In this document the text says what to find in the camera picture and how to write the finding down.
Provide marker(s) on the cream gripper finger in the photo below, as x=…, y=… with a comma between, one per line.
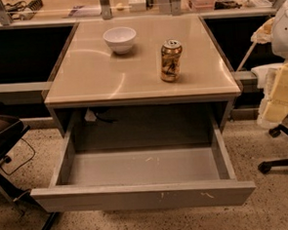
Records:
x=274, y=106
x=263, y=33

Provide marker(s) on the dark chair at left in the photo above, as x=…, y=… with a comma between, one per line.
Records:
x=12, y=130

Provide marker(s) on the white ceramic bowl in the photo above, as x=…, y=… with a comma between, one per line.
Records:
x=120, y=39

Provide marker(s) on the beige top cabinet desk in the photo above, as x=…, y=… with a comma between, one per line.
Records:
x=91, y=75

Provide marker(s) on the orange soda can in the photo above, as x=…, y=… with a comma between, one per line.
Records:
x=171, y=52

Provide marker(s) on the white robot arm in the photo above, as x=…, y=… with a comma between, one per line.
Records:
x=279, y=35

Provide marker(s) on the grey open top drawer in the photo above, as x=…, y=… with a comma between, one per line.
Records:
x=144, y=158

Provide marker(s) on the white office chair seat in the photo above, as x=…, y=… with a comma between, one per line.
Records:
x=261, y=72

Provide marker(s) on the white box on shelf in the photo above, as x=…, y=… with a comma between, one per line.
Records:
x=137, y=5

